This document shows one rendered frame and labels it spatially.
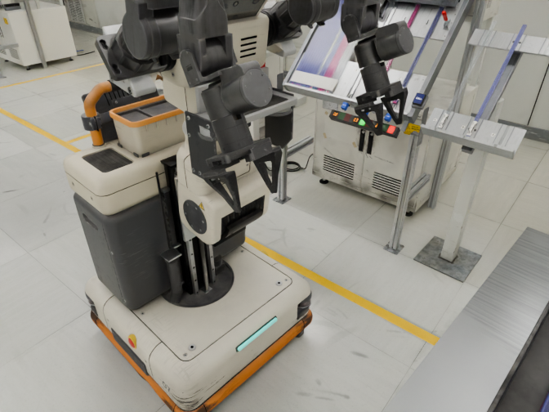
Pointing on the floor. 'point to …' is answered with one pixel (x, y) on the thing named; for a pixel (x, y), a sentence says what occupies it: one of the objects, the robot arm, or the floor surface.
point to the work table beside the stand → (483, 335)
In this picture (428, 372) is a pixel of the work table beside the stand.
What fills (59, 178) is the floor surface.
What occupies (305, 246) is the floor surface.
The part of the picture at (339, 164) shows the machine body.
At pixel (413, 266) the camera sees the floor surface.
